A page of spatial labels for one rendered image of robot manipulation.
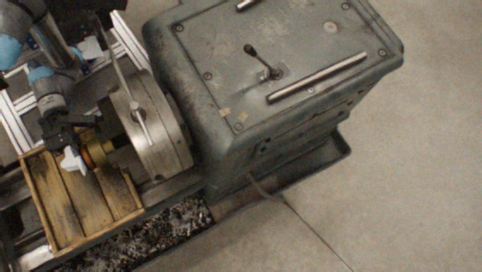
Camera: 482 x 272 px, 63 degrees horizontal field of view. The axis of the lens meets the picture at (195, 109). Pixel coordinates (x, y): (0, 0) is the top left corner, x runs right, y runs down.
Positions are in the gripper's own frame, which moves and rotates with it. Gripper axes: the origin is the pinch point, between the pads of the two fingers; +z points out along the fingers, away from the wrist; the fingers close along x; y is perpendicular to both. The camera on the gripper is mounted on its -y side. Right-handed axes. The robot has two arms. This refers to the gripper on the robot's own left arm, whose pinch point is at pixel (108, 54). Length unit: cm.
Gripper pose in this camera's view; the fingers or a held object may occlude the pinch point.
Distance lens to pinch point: 95.2
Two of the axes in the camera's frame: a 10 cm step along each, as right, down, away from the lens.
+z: 1.6, 6.3, 7.6
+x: 4.3, 6.5, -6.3
